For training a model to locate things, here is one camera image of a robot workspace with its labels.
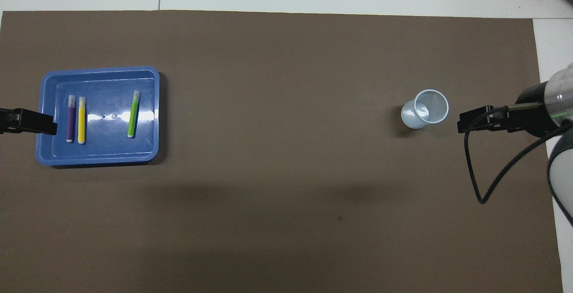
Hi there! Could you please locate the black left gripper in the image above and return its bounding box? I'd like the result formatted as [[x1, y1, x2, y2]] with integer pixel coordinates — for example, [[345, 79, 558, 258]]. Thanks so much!
[[0, 107, 58, 136]]

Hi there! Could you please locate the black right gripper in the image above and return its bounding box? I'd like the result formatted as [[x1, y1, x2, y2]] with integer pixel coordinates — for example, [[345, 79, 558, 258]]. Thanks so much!
[[457, 81, 558, 138]]

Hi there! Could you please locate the purple marker pen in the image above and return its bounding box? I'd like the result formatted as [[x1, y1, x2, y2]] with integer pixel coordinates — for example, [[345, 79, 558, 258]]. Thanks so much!
[[66, 95, 76, 143]]

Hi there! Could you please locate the yellow marker pen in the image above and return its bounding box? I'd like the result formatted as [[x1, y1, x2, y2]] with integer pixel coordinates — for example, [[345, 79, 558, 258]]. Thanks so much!
[[78, 97, 86, 144]]

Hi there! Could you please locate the green marker pen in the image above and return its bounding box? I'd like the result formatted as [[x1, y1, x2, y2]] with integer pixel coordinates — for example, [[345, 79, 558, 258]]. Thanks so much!
[[127, 90, 141, 139]]

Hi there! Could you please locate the translucent plastic cup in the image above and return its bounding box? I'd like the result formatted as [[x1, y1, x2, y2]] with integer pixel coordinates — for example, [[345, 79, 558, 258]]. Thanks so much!
[[400, 89, 449, 130]]

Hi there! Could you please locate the blue plastic tray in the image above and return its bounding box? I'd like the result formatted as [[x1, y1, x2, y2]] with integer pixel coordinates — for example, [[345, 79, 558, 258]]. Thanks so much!
[[35, 66, 160, 167]]

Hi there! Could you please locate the brown table mat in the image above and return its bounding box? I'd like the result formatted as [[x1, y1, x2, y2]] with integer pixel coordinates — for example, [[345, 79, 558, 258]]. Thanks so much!
[[0, 10, 564, 293]]

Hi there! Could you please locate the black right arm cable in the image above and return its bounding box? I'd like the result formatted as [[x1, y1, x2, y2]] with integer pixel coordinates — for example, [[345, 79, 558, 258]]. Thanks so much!
[[464, 103, 573, 204]]

